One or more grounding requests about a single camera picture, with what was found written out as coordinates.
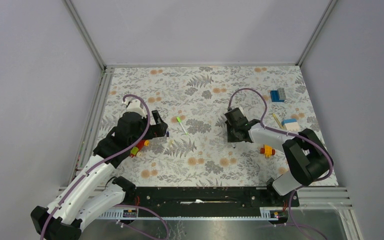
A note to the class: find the blue grey toy blocks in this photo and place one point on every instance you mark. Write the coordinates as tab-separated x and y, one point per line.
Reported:
278	95

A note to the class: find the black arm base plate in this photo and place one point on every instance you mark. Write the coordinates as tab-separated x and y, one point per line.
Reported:
207	202

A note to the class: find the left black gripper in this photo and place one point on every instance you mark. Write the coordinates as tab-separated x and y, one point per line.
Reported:
157	130

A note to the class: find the red yellow green toy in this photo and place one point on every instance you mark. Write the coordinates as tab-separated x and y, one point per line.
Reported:
136	150

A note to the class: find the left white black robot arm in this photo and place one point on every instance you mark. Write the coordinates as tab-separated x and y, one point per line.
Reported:
74	209

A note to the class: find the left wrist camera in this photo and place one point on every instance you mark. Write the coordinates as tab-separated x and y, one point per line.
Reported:
135	106

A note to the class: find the floral patterned table mat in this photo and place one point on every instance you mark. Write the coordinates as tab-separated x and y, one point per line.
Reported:
200	96

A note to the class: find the blue white eraser block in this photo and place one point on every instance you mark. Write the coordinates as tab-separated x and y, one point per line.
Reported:
291	125

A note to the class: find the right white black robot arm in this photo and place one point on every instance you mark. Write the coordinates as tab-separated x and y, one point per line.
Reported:
307	159

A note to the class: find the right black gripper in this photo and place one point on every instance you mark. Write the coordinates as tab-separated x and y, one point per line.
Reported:
230	138

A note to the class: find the white pen green tip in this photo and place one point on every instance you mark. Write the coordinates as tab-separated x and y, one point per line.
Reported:
183	128

